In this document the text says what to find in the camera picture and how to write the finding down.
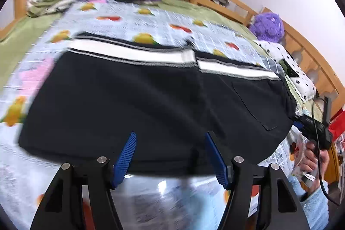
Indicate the red bag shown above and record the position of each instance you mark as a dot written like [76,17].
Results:
[337,126]

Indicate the wooden bed frame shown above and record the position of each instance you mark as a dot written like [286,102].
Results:
[242,7]

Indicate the green bed sheet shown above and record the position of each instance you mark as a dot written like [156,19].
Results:
[21,28]

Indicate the person's right forearm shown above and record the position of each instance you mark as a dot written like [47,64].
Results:
[310,203]

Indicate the person's right hand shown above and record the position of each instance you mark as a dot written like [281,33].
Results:
[307,162]

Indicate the black pants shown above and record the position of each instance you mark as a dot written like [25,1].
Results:
[134,100]

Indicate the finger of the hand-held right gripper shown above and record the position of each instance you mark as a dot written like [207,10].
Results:
[297,124]

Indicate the grey plaid cloth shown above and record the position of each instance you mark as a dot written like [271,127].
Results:
[271,65]

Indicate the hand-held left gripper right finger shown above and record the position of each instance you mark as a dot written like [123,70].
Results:
[215,160]

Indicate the white floral pillow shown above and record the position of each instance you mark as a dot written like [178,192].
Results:
[299,81]

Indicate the purple plush toy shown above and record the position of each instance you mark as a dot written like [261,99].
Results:
[268,26]

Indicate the fruit print tablecloth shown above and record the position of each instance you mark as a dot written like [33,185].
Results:
[161,17]

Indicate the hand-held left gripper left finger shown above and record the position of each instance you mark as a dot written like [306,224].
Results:
[125,157]

